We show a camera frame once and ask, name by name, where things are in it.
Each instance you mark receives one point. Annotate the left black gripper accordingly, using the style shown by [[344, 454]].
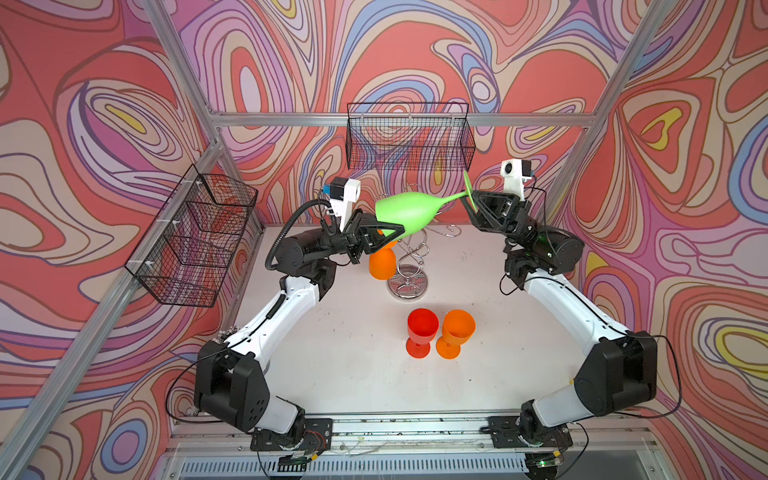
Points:
[[354, 243]]

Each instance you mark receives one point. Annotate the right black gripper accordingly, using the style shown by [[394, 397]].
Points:
[[513, 220]]

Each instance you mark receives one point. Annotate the orange wine glass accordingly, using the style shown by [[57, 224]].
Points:
[[457, 328], [383, 263]]

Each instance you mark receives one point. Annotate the green plastic wine glass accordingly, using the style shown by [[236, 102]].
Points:
[[415, 210]]

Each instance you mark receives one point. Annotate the red plastic wine glass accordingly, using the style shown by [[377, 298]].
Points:
[[423, 325]]

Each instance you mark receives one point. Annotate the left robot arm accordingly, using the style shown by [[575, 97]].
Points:
[[230, 379]]

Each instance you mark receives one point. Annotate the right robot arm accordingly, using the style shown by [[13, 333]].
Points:
[[620, 367]]

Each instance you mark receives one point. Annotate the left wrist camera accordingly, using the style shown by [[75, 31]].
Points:
[[343, 193]]

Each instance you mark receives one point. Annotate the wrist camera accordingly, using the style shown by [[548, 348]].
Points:
[[515, 172], [343, 193]]

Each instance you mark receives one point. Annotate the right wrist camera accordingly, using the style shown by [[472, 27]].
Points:
[[515, 172]]

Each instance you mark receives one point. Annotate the chrome wire glass rack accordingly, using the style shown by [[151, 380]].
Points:
[[410, 281]]

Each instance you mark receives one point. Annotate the black wire basket back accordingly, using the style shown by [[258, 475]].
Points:
[[409, 136]]

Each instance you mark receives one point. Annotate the black wire basket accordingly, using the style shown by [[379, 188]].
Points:
[[409, 136], [200, 228]]

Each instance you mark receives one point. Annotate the black wire basket left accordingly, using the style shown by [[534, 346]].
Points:
[[200, 228]]

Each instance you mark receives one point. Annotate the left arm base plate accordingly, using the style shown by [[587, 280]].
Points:
[[307, 436]]

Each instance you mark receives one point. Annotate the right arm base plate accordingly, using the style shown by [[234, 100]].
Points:
[[512, 432]]

